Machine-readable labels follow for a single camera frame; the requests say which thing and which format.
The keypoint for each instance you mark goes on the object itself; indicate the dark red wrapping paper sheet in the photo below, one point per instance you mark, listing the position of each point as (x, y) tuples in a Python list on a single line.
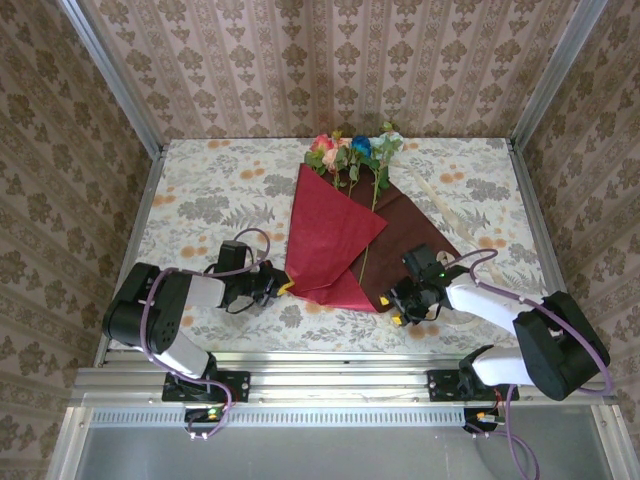
[(330, 235)]

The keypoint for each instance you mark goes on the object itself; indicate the peach fake rose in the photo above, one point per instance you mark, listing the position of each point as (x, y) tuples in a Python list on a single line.
[(337, 152)]

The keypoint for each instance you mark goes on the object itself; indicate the red fake rose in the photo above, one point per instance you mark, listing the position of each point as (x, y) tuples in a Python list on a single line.
[(322, 142)]

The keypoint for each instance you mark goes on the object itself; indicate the blue fake flower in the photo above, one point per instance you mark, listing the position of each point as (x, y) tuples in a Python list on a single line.
[(361, 145)]

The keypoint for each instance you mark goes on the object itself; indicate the pale teal fake flower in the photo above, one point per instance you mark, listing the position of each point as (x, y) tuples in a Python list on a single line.
[(390, 141)]

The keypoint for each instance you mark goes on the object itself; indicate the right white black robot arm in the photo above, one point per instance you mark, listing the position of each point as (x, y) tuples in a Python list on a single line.
[(560, 345)]

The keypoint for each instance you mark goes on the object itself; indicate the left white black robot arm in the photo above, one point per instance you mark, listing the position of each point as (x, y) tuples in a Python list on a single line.
[(145, 310)]

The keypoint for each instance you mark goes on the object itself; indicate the small black electronics board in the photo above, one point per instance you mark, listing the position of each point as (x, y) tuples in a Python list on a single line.
[(200, 414), (472, 417)]

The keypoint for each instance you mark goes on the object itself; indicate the floral patterned table mat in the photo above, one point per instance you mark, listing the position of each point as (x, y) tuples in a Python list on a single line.
[(225, 165)]

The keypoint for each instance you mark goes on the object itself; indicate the grey metal panel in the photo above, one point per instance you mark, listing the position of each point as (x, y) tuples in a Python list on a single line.
[(325, 455)]

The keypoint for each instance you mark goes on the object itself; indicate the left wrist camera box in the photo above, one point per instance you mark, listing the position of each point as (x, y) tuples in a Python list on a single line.
[(235, 256)]

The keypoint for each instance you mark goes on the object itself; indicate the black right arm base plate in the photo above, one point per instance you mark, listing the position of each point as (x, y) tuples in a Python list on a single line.
[(442, 387)]

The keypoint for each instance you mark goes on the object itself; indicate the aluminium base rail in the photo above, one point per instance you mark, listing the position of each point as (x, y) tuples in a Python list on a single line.
[(340, 380)]

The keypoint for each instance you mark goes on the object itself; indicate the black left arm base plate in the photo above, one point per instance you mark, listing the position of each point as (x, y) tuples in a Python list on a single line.
[(235, 385)]

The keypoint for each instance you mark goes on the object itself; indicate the aluminium table side rail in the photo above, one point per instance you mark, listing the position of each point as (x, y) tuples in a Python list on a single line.
[(136, 225), (530, 200)]

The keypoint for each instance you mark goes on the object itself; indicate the aluminium frame post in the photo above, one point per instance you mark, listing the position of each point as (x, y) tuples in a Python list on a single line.
[(557, 75), (114, 75)]

